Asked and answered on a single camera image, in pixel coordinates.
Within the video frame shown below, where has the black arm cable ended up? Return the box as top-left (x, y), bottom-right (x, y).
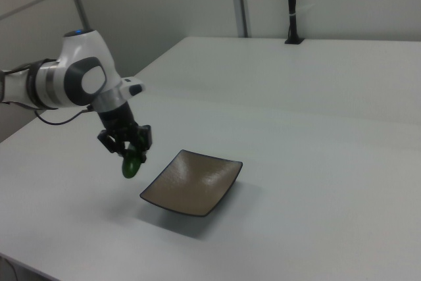
top-left (32, 104), bottom-right (93, 127)

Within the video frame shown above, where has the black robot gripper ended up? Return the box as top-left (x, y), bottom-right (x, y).
top-left (97, 101), bottom-right (153, 165)

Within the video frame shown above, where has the green cucumber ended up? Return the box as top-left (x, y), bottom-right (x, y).
top-left (120, 134), bottom-right (146, 180)

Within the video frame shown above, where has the square brown ceramic plate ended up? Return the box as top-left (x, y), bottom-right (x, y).
top-left (139, 149), bottom-right (244, 218)

